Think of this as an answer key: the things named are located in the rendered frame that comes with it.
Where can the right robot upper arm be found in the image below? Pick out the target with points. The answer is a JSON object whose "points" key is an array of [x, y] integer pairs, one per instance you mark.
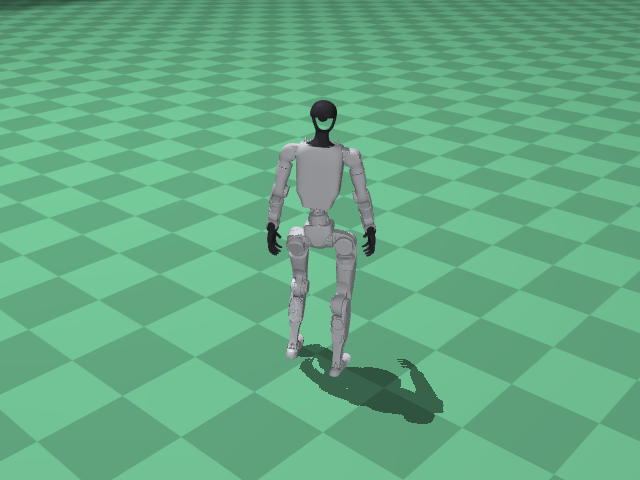
{"points": [[353, 159]]}

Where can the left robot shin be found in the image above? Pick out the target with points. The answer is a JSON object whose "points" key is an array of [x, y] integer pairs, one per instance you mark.
{"points": [[296, 313]]}

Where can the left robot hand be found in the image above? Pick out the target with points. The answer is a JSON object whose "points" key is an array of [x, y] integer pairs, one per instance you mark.
{"points": [[271, 239]]}

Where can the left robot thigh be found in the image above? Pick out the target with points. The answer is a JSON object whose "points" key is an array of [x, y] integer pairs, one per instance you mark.
{"points": [[299, 259]]}

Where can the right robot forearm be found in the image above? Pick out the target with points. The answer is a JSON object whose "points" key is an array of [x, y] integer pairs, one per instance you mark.
{"points": [[366, 213]]}

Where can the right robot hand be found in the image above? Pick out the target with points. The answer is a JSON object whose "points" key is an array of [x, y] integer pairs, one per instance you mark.
{"points": [[371, 241]]}

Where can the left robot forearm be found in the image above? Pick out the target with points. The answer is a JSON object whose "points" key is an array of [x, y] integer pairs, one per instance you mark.
{"points": [[275, 209]]}

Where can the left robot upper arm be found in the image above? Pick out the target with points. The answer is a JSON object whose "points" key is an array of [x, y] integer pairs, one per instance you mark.
{"points": [[287, 154]]}

